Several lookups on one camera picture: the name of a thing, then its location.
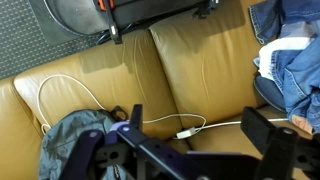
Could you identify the tan leather couch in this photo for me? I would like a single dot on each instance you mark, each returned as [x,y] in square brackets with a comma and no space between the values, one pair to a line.
[200,66]

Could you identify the black robot cart table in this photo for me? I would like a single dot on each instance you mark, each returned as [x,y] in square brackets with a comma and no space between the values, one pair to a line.
[150,10]

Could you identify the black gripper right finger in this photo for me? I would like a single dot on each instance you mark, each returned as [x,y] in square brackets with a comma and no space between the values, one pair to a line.
[256,130]

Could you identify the blue denim jeans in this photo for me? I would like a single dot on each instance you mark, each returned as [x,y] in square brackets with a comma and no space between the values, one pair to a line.
[300,70]

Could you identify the grey backpack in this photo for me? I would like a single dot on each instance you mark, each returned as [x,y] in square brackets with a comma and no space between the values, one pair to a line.
[66,140]

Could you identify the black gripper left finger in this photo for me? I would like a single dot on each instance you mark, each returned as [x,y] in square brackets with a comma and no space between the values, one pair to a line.
[136,116]

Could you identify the cream white cloth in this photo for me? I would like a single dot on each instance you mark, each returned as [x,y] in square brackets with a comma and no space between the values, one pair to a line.
[283,45]

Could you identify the orange black clamp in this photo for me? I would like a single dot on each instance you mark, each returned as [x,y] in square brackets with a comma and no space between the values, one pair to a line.
[111,26]

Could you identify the navy blue garment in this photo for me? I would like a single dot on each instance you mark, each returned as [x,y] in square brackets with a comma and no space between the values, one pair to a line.
[270,91]

